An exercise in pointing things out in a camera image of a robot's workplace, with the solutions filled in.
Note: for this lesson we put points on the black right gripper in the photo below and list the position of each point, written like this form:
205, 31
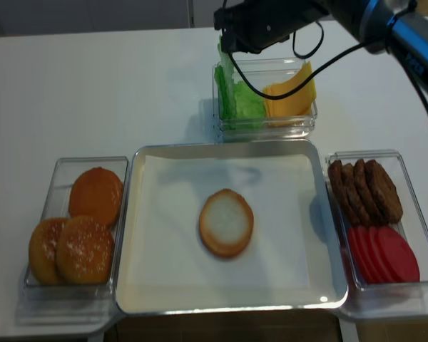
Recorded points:
252, 26

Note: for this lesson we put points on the green lettuce leaf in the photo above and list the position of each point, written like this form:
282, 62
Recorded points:
224, 67

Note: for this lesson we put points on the black blue robot arm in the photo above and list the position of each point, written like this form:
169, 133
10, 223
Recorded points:
392, 26

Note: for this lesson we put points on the clear lettuce cheese container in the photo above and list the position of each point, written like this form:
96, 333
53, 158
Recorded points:
259, 73

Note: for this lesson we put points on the remaining green lettuce leaves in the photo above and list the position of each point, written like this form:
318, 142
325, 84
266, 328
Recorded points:
240, 107

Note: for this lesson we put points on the yellow cheese slice stack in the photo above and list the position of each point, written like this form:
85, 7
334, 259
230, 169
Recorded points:
298, 104

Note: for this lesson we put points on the leftmost brown meat patty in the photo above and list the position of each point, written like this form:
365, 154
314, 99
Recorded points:
338, 188

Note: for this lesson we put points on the brown meat patty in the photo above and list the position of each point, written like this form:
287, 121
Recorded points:
383, 191
363, 190
361, 216
338, 188

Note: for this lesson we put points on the bottom bun half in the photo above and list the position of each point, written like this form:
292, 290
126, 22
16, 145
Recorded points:
226, 224

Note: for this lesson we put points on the rightmost brown meat patty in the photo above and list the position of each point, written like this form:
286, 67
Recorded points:
383, 191

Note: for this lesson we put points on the plain orange bun top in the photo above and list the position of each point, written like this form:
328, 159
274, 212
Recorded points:
97, 193

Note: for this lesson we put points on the white parchment paper sheet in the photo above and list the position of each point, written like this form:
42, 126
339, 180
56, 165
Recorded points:
166, 248

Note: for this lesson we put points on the red tomato slice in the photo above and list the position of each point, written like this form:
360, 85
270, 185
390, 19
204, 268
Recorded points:
364, 252
379, 267
357, 256
397, 256

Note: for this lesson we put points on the leftmost red tomato slice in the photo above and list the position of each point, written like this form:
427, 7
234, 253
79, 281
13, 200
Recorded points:
357, 256

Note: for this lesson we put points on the front sesame bun top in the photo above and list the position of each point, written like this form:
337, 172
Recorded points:
84, 251

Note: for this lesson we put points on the sesame bun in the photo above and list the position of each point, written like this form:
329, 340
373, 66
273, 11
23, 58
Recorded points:
42, 250
84, 251

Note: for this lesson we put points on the white metal serving tray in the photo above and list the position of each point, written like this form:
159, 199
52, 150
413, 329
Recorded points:
328, 285

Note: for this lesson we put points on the rightmost red tomato slice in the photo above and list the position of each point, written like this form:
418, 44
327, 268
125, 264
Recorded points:
397, 256

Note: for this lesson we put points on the left sesame bun top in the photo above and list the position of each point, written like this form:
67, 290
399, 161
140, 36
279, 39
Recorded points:
42, 250

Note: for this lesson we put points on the clear bun container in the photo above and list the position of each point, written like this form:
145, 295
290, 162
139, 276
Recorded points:
65, 173

